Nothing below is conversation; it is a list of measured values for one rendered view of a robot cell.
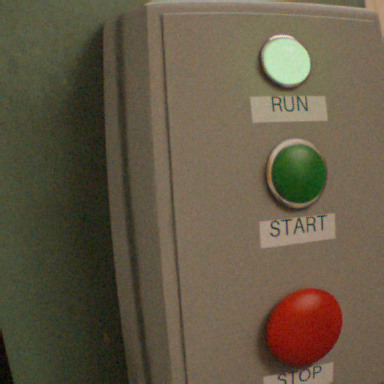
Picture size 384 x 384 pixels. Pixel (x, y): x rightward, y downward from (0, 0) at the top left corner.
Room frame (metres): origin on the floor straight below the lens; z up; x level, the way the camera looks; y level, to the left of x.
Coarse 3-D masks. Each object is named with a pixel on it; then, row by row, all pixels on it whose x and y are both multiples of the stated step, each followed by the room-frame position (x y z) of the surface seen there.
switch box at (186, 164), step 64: (192, 0) 0.40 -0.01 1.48; (128, 64) 0.41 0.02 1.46; (192, 64) 0.39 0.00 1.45; (256, 64) 0.40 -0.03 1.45; (320, 64) 0.41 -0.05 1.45; (128, 128) 0.41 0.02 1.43; (192, 128) 0.39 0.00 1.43; (256, 128) 0.40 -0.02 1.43; (320, 128) 0.41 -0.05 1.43; (128, 192) 0.42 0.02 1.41; (192, 192) 0.39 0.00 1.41; (256, 192) 0.40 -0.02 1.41; (128, 256) 0.42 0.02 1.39; (192, 256) 0.39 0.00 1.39; (256, 256) 0.40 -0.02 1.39; (320, 256) 0.41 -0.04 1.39; (128, 320) 0.43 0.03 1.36; (192, 320) 0.39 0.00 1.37; (256, 320) 0.40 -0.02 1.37
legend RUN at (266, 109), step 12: (264, 96) 0.40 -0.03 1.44; (276, 96) 0.40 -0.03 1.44; (300, 96) 0.40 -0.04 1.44; (312, 96) 0.41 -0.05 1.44; (324, 96) 0.41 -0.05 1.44; (252, 108) 0.40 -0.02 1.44; (264, 108) 0.40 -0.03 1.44; (276, 108) 0.40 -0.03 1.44; (288, 108) 0.40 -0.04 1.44; (300, 108) 0.40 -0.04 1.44; (312, 108) 0.41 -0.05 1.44; (324, 108) 0.41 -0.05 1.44; (264, 120) 0.40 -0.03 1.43; (276, 120) 0.40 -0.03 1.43; (288, 120) 0.40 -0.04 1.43; (300, 120) 0.40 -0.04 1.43; (312, 120) 0.41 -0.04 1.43; (324, 120) 0.41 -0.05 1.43
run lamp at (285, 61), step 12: (276, 36) 0.40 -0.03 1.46; (288, 36) 0.40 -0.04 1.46; (264, 48) 0.40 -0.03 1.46; (276, 48) 0.40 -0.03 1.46; (288, 48) 0.40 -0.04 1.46; (300, 48) 0.40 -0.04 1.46; (264, 60) 0.40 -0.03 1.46; (276, 60) 0.39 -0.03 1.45; (288, 60) 0.40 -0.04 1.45; (300, 60) 0.40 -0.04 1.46; (264, 72) 0.40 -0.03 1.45; (276, 72) 0.40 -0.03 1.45; (288, 72) 0.40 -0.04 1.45; (300, 72) 0.40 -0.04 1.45; (276, 84) 0.40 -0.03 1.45; (288, 84) 0.40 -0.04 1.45; (300, 84) 0.40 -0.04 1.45
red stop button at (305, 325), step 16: (288, 304) 0.39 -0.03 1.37; (304, 304) 0.39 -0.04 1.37; (320, 304) 0.39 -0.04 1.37; (336, 304) 0.40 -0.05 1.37; (272, 320) 0.39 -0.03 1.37; (288, 320) 0.39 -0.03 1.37; (304, 320) 0.39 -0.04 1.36; (320, 320) 0.39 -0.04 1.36; (336, 320) 0.40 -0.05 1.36; (272, 336) 0.39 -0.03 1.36; (288, 336) 0.39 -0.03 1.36; (304, 336) 0.39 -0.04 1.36; (320, 336) 0.39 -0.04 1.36; (336, 336) 0.40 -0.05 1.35; (272, 352) 0.39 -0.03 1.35; (288, 352) 0.39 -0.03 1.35; (304, 352) 0.39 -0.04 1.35; (320, 352) 0.39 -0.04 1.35
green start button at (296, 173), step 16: (288, 144) 0.40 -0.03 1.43; (304, 144) 0.40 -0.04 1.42; (272, 160) 0.40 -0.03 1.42; (288, 160) 0.39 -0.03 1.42; (304, 160) 0.40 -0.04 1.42; (320, 160) 0.40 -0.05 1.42; (272, 176) 0.40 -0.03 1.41; (288, 176) 0.39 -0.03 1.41; (304, 176) 0.40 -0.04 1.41; (320, 176) 0.40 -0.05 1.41; (272, 192) 0.40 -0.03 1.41; (288, 192) 0.40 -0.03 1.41; (304, 192) 0.40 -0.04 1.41; (320, 192) 0.40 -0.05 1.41
